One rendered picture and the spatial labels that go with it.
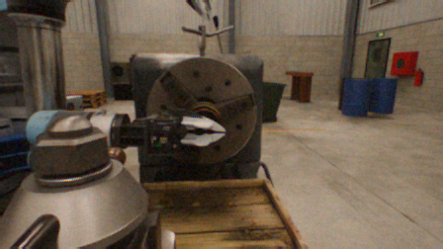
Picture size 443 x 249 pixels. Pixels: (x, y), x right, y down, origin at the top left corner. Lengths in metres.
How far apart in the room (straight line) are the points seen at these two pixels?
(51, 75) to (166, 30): 10.22
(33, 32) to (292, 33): 11.07
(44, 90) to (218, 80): 0.40
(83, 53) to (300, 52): 8.56
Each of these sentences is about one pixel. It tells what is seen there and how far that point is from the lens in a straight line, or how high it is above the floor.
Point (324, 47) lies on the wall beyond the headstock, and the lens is 11.96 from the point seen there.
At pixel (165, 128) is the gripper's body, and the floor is 1.10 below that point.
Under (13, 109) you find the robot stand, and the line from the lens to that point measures 0.92.
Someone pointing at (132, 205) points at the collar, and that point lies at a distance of 0.17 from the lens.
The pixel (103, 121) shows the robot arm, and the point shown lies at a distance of 0.52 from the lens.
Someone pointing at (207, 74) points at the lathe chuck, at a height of 1.19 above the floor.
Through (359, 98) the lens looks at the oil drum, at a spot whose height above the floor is 0.45.
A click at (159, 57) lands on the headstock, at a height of 1.24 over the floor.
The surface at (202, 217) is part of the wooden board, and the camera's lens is 0.60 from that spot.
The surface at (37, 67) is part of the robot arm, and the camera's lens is 0.66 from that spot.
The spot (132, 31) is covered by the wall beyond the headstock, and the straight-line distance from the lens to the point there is 11.01.
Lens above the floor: 1.21
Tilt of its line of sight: 13 degrees down
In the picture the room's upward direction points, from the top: straight up
